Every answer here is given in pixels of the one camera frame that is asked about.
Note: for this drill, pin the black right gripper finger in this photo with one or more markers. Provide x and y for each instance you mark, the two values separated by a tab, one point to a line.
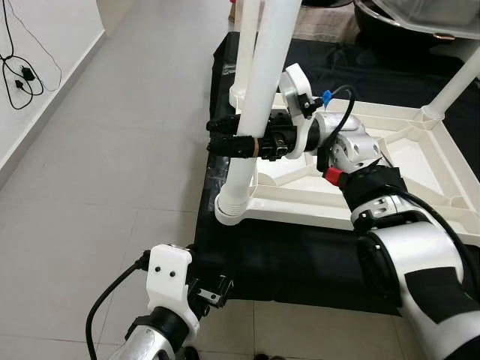
223	124
229	146

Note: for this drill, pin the white plastic children table top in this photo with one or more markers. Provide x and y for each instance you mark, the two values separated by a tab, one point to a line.
420	157

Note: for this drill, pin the dark robot right foot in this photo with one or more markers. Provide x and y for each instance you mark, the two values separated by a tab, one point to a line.
270	357

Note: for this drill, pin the black tablecloth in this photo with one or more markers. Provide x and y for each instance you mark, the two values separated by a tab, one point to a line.
300	270

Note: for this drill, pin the beige woven cloth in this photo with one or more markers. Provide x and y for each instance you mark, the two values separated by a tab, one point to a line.
322	22

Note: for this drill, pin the black wok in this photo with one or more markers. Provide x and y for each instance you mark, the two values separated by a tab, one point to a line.
375	26

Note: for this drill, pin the clear plastic storage box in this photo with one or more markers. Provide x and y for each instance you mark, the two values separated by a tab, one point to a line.
435	15

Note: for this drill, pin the black power adapter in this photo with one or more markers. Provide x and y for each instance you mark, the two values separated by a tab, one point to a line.
29	74

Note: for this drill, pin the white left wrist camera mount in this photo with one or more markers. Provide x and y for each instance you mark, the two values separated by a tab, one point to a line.
169	277

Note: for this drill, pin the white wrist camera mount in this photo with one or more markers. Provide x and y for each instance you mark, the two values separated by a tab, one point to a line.
169	277
296	86

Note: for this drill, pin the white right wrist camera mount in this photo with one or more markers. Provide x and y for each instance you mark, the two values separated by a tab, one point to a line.
296	86

